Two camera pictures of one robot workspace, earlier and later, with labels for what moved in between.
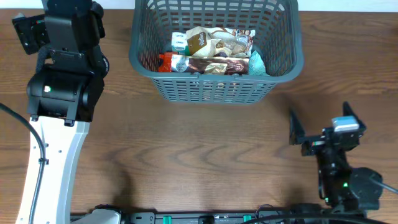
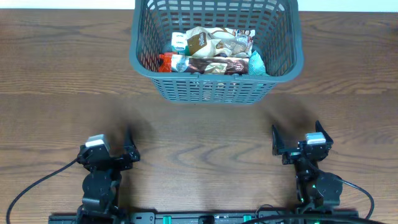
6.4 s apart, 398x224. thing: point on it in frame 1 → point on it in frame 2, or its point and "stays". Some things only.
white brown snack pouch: [209, 42] stays
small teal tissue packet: [256, 65] stays
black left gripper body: [23, 34] → [116, 159]
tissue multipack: [179, 42] stays
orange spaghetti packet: [165, 61] stays
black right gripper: [315, 139] → [296, 150]
